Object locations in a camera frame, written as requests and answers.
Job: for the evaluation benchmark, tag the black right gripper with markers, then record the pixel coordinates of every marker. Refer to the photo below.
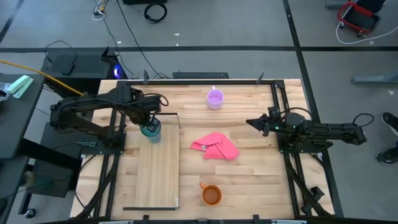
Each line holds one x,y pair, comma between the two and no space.
274,126

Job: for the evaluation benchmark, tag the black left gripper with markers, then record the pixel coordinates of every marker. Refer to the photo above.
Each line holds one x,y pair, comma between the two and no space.
140,114

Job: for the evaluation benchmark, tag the teal faceted plastic cup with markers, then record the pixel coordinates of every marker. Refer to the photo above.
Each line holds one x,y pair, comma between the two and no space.
154,137

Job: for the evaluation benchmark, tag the light purple plastic mug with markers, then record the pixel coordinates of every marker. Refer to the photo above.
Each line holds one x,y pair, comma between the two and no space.
215,99

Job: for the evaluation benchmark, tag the orange plastic mug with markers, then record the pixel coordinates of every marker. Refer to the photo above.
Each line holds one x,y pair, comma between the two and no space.
212,195

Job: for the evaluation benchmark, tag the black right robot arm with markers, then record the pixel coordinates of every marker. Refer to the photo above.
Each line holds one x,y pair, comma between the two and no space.
326,130

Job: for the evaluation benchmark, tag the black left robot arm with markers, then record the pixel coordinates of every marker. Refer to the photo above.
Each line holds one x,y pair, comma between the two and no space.
93,104

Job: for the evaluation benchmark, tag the pink terry cloth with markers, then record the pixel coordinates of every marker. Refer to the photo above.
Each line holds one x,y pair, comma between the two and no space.
217,146

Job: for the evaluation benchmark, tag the black power strip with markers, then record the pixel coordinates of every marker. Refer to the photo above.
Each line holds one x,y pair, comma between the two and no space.
200,75

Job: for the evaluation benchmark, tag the black computer tower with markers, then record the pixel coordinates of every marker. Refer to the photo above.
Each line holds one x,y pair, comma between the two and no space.
84,67

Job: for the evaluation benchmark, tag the grey metal floor bar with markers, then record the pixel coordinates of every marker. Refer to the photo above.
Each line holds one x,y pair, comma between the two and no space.
376,79

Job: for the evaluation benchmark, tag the person's black shoe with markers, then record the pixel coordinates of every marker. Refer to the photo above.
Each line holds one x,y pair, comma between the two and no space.
388,155
391,123

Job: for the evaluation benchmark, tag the black side desk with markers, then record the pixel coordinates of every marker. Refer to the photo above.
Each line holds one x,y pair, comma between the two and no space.
15,124

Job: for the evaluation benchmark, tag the mint green stapler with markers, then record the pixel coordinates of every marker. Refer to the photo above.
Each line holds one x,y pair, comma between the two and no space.
20,86

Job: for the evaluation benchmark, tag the red and black cart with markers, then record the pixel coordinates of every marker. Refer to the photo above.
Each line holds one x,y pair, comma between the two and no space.
359,17

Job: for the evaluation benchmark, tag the black caster wheel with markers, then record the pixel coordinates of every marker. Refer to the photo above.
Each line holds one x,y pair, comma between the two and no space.
30,213

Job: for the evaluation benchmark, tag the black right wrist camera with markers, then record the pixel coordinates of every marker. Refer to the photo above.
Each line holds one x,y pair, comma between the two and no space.
273,112

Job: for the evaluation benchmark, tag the wooden shelf with black frame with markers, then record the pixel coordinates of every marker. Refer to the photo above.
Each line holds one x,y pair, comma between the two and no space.
157,168

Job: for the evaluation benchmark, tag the black aluminium table frame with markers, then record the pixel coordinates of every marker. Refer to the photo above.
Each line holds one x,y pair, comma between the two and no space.
289,186

